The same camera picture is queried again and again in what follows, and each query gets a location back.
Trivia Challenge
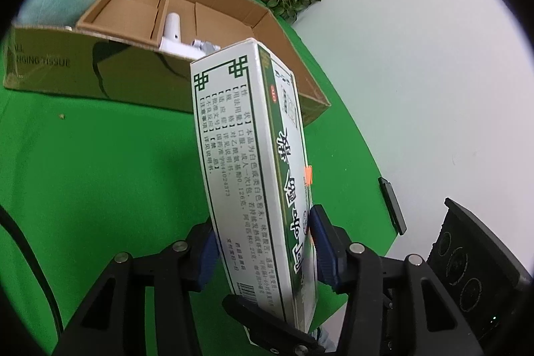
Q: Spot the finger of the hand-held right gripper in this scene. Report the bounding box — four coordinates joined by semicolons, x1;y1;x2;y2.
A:
222;293;327;356

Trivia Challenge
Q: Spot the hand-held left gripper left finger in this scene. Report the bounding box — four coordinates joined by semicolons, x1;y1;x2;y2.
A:
54;216;218;356

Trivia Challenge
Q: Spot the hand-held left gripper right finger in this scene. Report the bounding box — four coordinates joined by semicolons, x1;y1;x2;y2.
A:
309;205;485;356

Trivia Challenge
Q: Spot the white and green medicine box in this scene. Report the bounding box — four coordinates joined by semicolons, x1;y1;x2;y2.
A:
190;39;320;334

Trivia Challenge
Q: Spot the large printed cardboard box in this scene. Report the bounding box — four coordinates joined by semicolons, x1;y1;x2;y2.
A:
3;0;331;127

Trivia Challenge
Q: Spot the narrow brown cardboard tray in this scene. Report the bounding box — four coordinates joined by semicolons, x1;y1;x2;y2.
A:
75;0;207;60

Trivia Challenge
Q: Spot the thin black slab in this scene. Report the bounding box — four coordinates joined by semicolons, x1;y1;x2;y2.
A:
377;176;408;236

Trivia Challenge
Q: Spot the green tablecloth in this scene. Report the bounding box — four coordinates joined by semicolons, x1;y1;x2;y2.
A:
0;0;401;356

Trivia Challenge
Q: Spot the black cable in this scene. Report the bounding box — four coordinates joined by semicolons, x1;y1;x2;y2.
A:
0;206;65;334

